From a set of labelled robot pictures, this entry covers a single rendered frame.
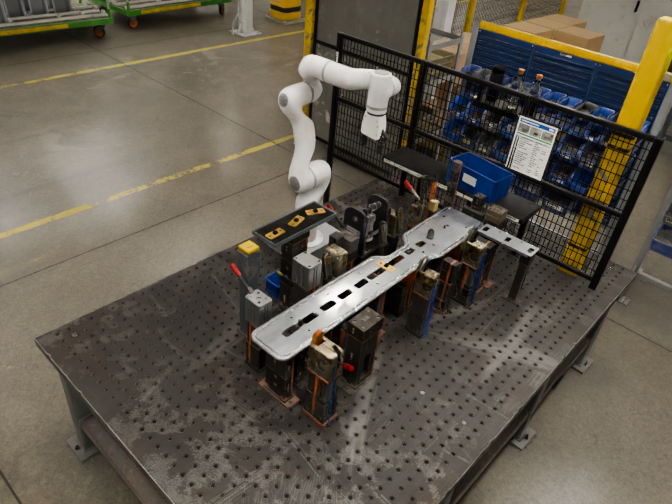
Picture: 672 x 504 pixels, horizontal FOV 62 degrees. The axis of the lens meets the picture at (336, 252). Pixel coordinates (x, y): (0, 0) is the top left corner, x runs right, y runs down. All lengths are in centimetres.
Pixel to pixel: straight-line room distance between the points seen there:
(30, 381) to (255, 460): 171
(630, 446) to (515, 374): 113
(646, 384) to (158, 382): 284
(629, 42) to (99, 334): 784
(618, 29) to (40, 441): 816
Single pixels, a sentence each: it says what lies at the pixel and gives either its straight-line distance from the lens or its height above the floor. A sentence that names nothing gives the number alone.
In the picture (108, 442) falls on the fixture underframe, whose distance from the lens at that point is 283.
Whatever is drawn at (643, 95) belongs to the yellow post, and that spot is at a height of 169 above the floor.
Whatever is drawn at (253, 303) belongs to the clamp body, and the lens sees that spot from 213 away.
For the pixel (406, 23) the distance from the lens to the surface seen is 463.
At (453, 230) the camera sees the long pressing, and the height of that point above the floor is 100.
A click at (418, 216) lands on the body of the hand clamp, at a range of 283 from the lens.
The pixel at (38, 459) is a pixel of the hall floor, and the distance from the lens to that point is 316.
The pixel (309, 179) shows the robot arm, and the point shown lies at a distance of 266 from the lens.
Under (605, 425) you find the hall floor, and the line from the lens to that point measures 358.
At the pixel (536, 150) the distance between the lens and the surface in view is 307.
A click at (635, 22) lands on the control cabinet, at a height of 91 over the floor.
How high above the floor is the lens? 246
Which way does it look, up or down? 36 degrees down
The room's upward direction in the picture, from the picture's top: 6 degrees clockwise
